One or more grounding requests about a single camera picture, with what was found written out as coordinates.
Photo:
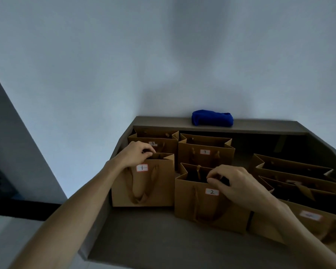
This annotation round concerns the person's right hand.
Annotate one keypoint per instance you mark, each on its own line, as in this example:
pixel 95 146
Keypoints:
pixel 246 190

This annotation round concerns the person's left hand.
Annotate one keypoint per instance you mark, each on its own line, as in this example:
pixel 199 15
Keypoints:
pixel 130 155

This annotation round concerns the person's right thumb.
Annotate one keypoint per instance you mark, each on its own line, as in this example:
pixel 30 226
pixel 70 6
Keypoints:
pixel 217 184

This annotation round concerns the person's left thumb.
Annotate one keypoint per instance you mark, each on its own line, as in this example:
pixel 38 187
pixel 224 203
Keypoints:
pixel 147 156

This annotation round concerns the small brown paper bag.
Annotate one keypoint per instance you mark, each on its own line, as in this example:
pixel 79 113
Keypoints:
pixel 207 210
pixel 204 158
pixel 159 184
pixel 165 144

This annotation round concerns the person's left forearm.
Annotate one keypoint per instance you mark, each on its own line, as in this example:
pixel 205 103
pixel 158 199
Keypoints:
pixel 72 215

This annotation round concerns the person's right forearm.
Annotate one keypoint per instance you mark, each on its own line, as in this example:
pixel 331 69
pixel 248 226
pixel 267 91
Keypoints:
pixel 305 238

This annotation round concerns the blue folded cloth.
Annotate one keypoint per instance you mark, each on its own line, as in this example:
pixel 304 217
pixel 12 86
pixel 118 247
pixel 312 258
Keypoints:
pixel 212 118

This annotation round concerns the large brown paper bag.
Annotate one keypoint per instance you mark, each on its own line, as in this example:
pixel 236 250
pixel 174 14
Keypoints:
pixel 296 229
pixel 296 175

